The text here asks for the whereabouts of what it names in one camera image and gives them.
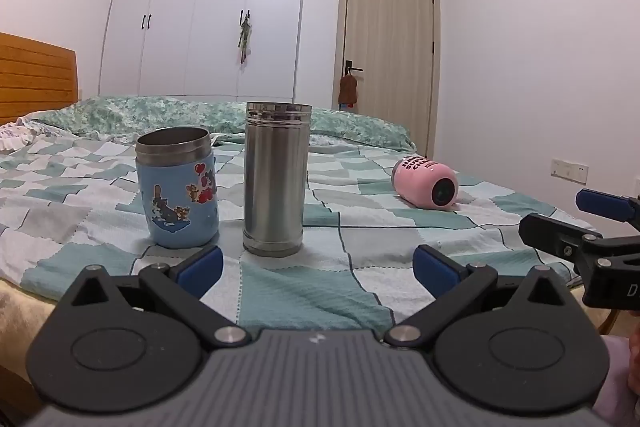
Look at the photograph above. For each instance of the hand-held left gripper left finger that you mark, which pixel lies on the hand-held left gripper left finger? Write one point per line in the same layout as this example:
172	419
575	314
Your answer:
202	269

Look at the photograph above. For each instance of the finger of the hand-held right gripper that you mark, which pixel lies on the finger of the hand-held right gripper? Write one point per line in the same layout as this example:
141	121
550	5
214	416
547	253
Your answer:
550	234
602	204

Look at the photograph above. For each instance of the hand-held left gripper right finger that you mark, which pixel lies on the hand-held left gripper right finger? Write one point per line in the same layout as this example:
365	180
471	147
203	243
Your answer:
435	269

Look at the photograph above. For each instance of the pink cup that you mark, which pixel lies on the pink cup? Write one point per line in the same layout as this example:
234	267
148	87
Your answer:
422	182

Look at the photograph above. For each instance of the person's right forearm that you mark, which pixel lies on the person's right forearm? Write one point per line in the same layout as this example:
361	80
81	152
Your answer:
612	382

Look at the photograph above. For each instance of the blue cartoon sticker cup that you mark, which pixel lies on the blue cartoon sticker cup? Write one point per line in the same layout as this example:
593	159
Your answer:
175	192

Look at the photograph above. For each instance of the tall stainless steel cup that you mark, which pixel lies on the tall stainless steel cup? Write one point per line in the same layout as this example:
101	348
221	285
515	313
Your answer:
275	182

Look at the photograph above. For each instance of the checked green white bedsheet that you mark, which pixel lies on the checked green white bedsheet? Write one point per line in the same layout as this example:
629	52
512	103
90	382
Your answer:
350	267

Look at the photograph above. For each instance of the green floral quilt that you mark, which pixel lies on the green floral quilt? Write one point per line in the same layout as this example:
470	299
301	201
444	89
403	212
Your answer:
150	114

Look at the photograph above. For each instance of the beige fleece mattress cover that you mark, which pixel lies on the beige fleece mattress cover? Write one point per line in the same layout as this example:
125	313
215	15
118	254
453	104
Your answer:
20	322

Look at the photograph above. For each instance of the brown plush toy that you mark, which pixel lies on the brown plush toy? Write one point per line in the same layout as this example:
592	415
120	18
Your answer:
347	92

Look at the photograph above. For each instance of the white patterned cloth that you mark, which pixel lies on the white patterned cloth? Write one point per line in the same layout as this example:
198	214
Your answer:
15	134

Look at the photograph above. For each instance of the hanging green ornament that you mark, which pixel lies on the hanging green ornament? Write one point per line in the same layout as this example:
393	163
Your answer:
244	39

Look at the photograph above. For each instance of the beige wooden door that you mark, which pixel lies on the beige wooden door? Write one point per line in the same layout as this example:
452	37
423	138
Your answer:
390	32

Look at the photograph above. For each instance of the wooden headboard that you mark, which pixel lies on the wooden headboard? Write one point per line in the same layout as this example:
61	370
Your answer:
35	77

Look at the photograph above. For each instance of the white wall socket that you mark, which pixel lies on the white wall socket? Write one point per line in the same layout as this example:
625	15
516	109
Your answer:
637	187
569	170

